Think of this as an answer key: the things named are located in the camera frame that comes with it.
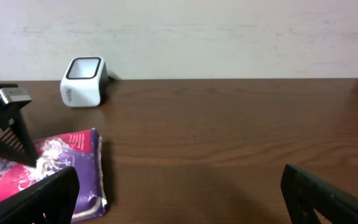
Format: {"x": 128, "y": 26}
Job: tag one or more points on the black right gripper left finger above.
{"x": 51, "y": 200}

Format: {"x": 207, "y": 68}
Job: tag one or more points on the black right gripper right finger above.
{"x": 306, "y": 195}

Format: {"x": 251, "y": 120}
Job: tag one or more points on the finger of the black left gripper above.
{"x": 15, "y": 142}

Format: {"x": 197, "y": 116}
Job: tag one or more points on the purple red snack packet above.
{"x": 81, "y": 150}

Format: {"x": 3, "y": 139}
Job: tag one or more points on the white barcode scanner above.
{"x": 84, "y": 82}

